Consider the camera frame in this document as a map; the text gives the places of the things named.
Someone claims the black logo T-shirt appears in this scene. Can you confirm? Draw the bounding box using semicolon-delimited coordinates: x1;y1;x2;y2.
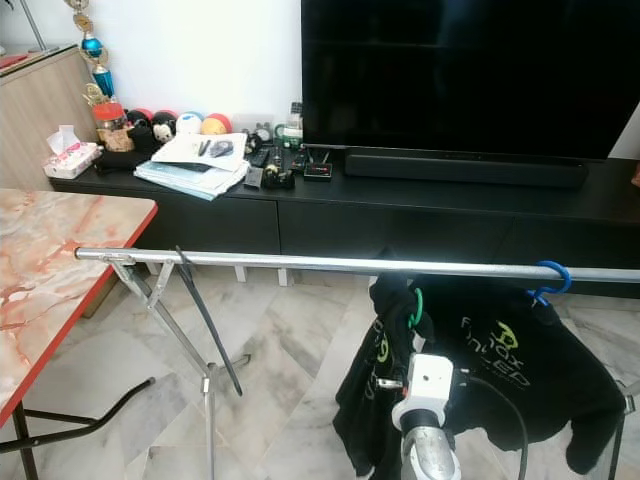
332;275;451;479
435;278;626;476

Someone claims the green plastic hanger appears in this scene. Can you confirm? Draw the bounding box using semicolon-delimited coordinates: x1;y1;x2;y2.
406;288;425;331

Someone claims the blue plastic hanger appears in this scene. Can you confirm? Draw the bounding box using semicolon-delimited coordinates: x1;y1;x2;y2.
528;260;572;307

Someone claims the black plastic hanger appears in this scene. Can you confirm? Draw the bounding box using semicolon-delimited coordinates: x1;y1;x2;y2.
172;246;245;397

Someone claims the silver metal clothes rack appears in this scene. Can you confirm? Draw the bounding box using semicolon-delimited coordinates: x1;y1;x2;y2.
74;246;640;480

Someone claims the black TV console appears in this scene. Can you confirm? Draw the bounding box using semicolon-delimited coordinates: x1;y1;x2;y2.
50;155;640;299

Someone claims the black soundbar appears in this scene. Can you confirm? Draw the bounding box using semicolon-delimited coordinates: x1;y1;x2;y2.
344;146;589;190

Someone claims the small black display box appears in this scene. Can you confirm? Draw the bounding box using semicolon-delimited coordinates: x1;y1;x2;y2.
302;148;334;182

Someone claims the clear plastic bottle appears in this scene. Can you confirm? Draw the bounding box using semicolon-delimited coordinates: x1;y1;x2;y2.
284;101;305;149

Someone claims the marble folding table red edge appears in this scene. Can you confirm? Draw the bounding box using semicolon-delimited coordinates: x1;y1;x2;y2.
0;188;158;480

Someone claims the white paper stack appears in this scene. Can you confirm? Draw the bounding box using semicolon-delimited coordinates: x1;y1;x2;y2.
134;130;251;201

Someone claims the orange round toy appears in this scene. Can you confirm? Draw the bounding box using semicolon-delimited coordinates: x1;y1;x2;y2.
200;113;231;136

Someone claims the black television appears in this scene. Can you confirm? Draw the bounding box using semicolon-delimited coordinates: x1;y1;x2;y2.
300;0;640;161

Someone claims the white blue round toy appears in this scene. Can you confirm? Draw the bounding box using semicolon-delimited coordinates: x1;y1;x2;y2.
175;111;203;136

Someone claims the black plush toy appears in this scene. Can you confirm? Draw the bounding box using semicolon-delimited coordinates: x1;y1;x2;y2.
150;110;179;146

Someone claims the light wooden sideboard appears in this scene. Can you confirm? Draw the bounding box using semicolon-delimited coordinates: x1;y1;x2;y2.
0;45;99;191

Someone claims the pink white tissue box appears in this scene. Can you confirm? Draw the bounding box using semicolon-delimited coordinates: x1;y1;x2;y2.
44;125;103;181

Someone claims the red black round toy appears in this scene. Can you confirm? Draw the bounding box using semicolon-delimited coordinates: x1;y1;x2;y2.
125;108;153;131

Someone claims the red lid glass jar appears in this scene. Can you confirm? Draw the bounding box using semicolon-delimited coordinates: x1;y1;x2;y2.
92;100;135;153

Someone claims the blue gold trophy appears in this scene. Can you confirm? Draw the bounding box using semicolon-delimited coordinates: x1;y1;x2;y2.
63;0;117;106

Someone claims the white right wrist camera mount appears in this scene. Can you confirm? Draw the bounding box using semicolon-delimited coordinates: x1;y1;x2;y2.
390;353;458;436

